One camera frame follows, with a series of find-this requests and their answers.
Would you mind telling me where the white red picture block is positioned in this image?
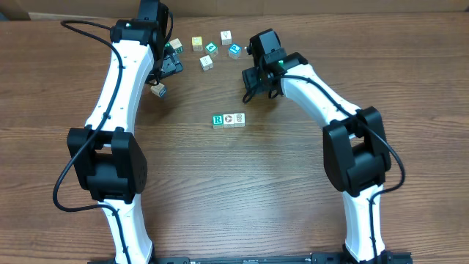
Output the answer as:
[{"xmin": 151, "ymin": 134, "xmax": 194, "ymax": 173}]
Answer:
[{"xmin": 234, "ymin": 113, "xmax": 245, "ymax": 127}]

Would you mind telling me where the soccer ball wooden block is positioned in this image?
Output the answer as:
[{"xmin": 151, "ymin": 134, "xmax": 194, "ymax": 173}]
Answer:
[{"xmin": 223, "ymin": 114, "xmax": 235, "ymax": 128}]

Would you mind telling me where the green R wooden block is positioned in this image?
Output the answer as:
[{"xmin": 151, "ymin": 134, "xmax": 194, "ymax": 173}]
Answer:
[{"xmin": 212, "ymin": 114, "xmax": 224, "ymax": 129}]

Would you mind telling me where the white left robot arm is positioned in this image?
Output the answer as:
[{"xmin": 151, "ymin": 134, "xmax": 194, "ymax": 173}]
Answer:
[{"xmin": 67, "ymin": 40, "xmax": 182, "ymax": 263}]

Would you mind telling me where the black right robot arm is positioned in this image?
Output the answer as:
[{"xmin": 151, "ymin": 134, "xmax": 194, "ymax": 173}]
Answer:
[{"xmin": 243, "ymin": 52, "xmax": 394, "ymax": 263}]

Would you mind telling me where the white block green 2 side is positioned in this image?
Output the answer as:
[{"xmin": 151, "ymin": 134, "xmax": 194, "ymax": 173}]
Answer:
[{"xmin": 169, "ymin": 38, "xmax": 184, "ymax": 54}]

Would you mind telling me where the white block blue side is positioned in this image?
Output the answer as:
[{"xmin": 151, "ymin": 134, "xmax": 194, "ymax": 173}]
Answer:
[{"xmin": 150, "ymin": 83, "xmax": 167, "ymax": 98}]

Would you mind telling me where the small yellow top block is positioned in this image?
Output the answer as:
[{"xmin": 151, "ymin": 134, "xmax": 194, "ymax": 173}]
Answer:
[{"xmin": 191, "ymin": 36, "xmax": 204, "ymax": 51}]

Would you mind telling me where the white X wooden block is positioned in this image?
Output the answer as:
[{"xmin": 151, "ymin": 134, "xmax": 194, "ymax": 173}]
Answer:
[{"xmin": 199, "ymin": 55, "xmax": 213, "ymax": 71}]

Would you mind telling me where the blue P wooden block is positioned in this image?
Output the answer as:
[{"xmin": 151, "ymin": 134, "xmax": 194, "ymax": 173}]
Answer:
[{"xmin": 228, "ymin": 43, "xmax": 242, "ymax": 59}]

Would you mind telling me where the green 4 wooden block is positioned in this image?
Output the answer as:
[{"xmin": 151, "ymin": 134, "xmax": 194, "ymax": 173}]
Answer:
[{"xmin": 204, "ymin": 42, "xmax": 218, "ymax": 56}]

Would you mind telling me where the white bulb picture block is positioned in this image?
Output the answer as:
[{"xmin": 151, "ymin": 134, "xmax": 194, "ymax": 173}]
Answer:
[{"xmin": 221, "ymin": 30, "xmax": 232, "ymax": 45}]

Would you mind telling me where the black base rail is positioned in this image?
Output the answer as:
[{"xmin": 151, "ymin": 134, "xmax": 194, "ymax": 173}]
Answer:
[{"xmin": 87, "ymin": 251, "xmax": 414, "ymax": 264}]

